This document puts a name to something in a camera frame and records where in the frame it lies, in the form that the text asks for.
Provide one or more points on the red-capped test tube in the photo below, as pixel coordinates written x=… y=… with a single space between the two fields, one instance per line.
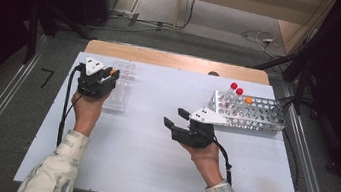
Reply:
x=240 y=91
x=234 y=85

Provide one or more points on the person's right hand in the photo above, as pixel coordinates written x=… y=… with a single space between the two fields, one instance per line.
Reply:
x=206 y=163

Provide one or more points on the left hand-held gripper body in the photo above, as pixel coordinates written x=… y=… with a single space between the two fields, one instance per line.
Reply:
x=93 y=81

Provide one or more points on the perforated metal tube rack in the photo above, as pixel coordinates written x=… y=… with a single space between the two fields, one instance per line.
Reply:
x=256 y=118

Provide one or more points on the black metal stand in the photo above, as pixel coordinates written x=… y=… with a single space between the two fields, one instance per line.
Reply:
x=32 y=33

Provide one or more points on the person's left hand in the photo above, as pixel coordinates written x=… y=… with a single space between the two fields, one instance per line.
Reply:
x=87 y=113

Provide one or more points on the clear acrylic tube rack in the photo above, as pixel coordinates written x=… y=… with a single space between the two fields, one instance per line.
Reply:
x=120 y=92

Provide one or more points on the black tripod stand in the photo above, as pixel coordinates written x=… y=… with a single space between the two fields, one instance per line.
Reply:
x=301 y=87

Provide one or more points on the grey power strip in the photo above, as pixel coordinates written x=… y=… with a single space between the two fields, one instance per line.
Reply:
x=124 y=13

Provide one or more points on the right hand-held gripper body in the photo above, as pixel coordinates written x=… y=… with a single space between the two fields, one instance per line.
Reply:
x=193 y=133

